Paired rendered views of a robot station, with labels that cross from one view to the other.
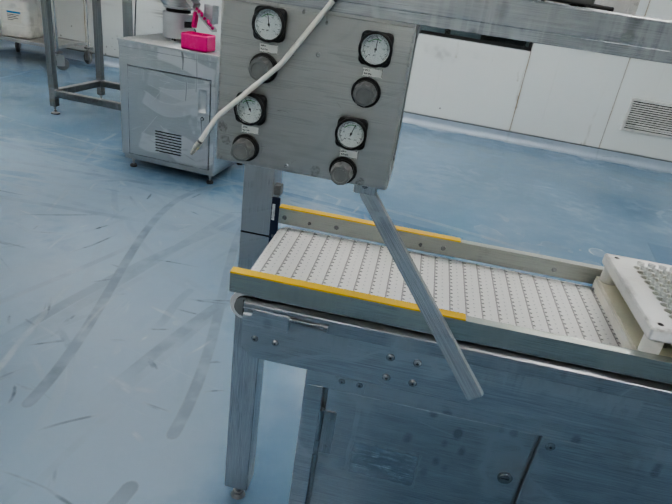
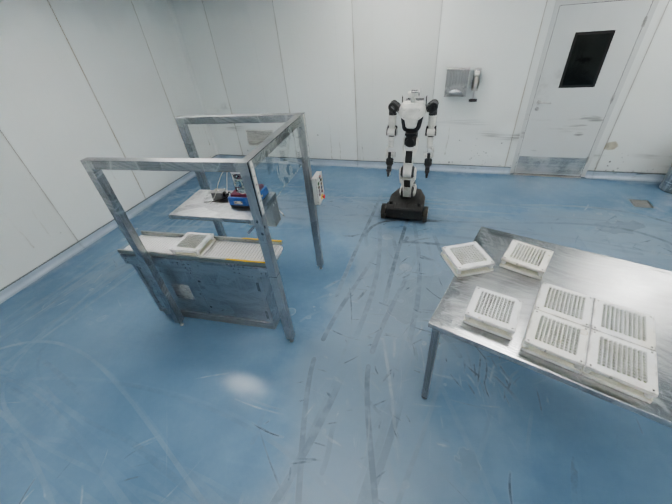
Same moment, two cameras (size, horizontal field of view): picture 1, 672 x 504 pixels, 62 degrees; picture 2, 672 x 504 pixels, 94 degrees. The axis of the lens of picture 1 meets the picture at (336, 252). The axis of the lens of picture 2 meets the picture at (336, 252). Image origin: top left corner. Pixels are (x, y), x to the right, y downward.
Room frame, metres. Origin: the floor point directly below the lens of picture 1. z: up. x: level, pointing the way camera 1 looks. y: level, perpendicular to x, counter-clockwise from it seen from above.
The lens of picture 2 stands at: (2.65, 0.91, 2.22)
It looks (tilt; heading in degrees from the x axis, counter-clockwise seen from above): 37 degrees down; 190
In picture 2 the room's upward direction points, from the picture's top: 6 degrees counter-clockwise
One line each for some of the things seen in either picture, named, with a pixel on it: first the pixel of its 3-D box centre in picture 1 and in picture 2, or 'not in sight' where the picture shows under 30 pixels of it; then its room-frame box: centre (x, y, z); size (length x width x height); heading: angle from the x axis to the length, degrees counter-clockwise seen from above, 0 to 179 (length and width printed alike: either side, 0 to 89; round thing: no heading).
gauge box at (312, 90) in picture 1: (317, 86); (262, 210); (0.71, 0.05, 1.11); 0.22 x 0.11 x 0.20; 84
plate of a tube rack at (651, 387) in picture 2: not in sight; (620, 359); (1.68, 1.99, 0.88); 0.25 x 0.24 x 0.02; 151
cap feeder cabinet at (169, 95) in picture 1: (189, 107); not in sight; (3.49, 1.04, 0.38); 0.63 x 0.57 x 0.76; 79
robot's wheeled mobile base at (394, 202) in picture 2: not in sight; (407, 197); (-1.20, 1.26, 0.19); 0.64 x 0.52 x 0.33; 169
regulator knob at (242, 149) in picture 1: (243, 145); not in sight; (0.66, 0.13, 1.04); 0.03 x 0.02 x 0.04; 84
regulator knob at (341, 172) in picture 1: (342, 169); not in sight; (0.64, 0.01, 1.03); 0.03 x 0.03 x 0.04; 84
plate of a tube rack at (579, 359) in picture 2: not in sight; (556, 335); (1.56, 1.77, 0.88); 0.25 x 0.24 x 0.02; 151
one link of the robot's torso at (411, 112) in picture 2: not in sight; (412, 113); (-1.22, 1.26, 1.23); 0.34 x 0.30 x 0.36; 79
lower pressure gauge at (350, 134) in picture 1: (351, 133); not in sight; (0.65, 0.00, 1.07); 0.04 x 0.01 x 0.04; 84
